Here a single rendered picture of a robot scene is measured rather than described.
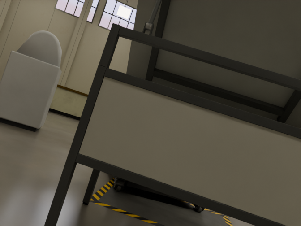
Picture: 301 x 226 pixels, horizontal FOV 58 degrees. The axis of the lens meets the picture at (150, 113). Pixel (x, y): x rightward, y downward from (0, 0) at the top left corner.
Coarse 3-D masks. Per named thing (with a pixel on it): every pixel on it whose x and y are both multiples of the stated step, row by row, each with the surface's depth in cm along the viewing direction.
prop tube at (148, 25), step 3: (159, 0) 126; (156, 3) 125; (159, 3) 126; (156, 6) 125; (153, 9) 125; (156, 9) 125; (153, 12) 124; (156, 12) 125; (153, 15) 124; (150, 18) 123; (153, 18) 124; (150, 21) 123; (153, 21) 124; (147, 24) 122; (150, 24) 122; (147, 27) 122; (150, 27) 122
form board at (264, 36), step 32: (192, 0) 145; (224, 0) 141; (256, 0) 137; (288, 0) 134; (192, 32) 155; (224, 32) 150; (256, 32) 146; (288, 32) 142; (128, 64) 177; (160, 64) 171; (192, 64) 166; (256, 64) 155; (288, 64) 151; (256, 96) 167; (288, 96) 161
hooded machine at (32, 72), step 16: (48, 32) 380; (32, 48) 375; (48, 48) 380; (16, 64) 367; (32, 64) 373; (48, 64) 378; (16, 80) 368; (32, 80) 374; (48, 80) 379; (0, 96) 364; (16, 96) 369; (32, 96) 375; (48, 96) 380; (0, 112) 366; (16, 112) 370; (32, 112) 376; (32, 128) 380
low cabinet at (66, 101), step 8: (56, 88) 825; (64, 88) 826; (56, 96) 826; (64, 96) 831; (72, 96) 836; (80, 96) 842; (56, 104) 827; (64, 104) 832; (72, 104) 837; (80, 104) 843; (56, 112) 830; (64, 112) 833; (72, 112) 838; (80, 112) 844
